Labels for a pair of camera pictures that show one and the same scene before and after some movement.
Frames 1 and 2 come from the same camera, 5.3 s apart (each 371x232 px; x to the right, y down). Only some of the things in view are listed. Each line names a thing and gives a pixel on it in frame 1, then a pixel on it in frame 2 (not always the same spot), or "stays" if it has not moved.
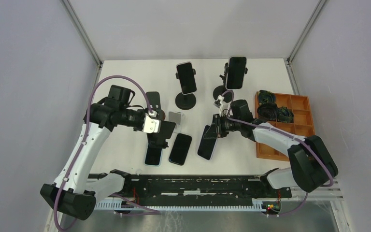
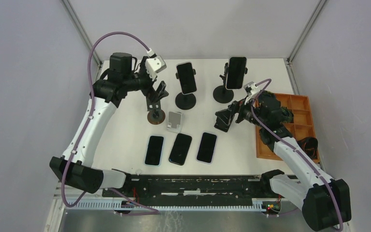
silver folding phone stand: [176, 117] stays
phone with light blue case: [153, 156] stays
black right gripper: [216, 129] → [239, 107]
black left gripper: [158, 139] → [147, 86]
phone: [186, 77] stays
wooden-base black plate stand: [154, 98] stays
